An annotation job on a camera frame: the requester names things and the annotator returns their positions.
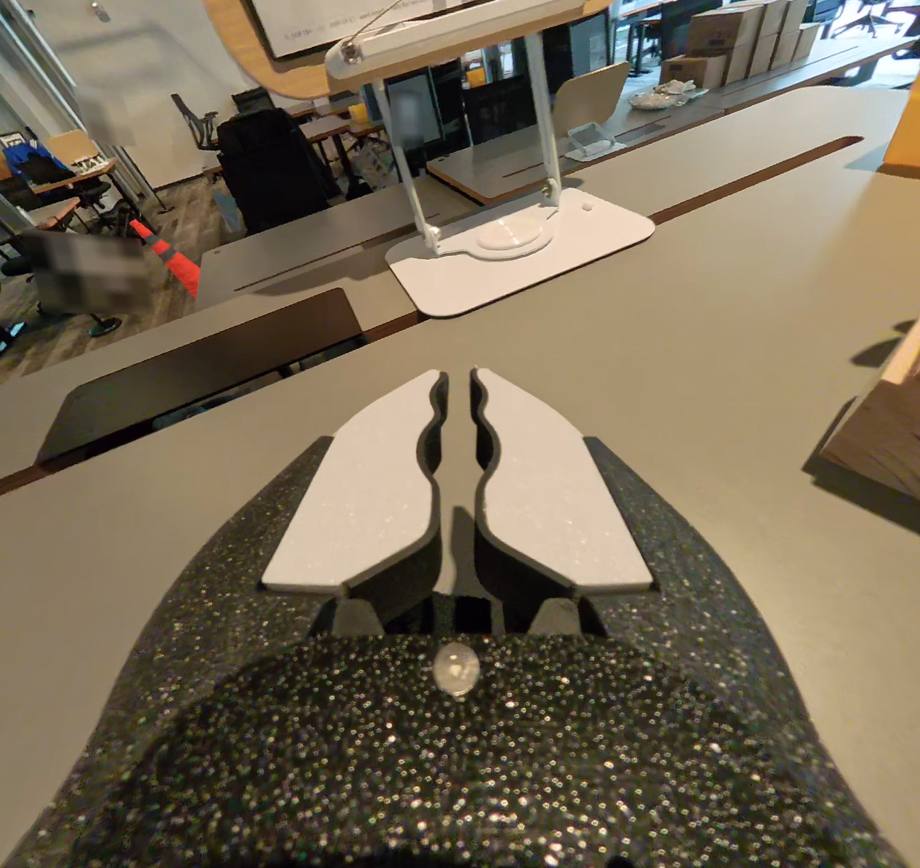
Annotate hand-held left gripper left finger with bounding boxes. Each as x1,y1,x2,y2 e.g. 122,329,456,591
260,370,450,596

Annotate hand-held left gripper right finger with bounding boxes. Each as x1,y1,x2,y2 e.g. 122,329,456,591
469,367,655,596

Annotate large wooden cube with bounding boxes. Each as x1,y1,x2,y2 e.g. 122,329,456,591
818,320,920,504

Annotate white lamp stand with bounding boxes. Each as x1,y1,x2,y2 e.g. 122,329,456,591
325,0,656,320

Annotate orange traffic cone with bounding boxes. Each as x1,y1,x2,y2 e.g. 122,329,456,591
129,219,204,299

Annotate black padded chair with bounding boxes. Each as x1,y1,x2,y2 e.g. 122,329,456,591
216,108,340,235

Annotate small board on clear stand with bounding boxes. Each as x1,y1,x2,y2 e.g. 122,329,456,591
552,61,642,162

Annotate clear plastic bags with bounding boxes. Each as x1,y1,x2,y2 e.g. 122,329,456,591
630,80,710,112

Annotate blue cloth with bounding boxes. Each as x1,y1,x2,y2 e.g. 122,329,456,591
3,139,64,188

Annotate wood-framed instruction poster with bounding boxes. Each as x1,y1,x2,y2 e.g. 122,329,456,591
178,0,642,102

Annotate stack of cardboard boxes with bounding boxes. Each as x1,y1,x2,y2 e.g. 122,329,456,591
660,0,825,90

